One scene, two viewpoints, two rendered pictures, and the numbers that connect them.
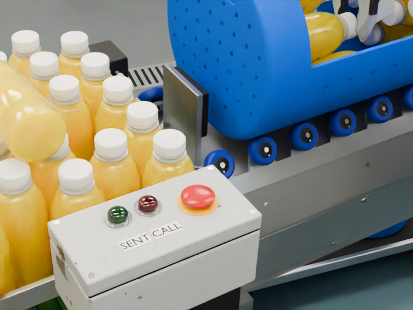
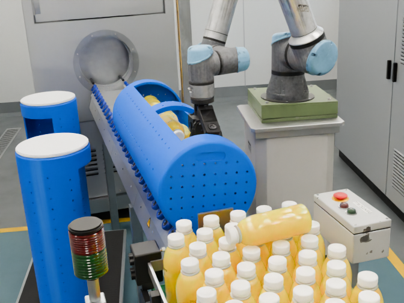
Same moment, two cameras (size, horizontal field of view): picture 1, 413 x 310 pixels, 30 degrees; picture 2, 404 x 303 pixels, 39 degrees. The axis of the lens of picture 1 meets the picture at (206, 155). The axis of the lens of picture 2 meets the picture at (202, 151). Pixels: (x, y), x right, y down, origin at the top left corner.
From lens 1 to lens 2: 1.48 m
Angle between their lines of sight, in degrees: 65
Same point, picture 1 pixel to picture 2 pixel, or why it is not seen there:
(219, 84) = (217, 206)
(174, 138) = (290, 202)
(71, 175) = (316, 224)
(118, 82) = (237, 212)
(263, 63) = (250, 172)
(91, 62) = (214, 218)
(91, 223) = (355, 217)
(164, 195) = (335, 204)
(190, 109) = (227, 220)
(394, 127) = not seen: hidden behind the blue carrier
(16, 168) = (309, 237)
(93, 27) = not seen: outside the picture
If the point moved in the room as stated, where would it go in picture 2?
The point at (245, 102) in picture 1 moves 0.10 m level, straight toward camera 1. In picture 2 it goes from (240, 199) to (275, 203)
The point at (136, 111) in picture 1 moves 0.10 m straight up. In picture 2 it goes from (265, 209) to (264, 172)
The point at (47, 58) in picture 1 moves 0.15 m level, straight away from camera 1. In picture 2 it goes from (204, 229) to (142, 231)
